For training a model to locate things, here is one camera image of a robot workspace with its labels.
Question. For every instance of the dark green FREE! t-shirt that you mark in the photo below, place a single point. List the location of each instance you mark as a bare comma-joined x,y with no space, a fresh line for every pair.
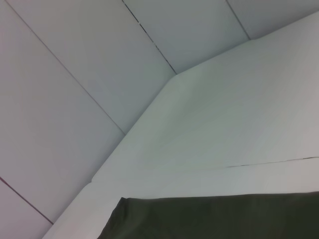
211,219

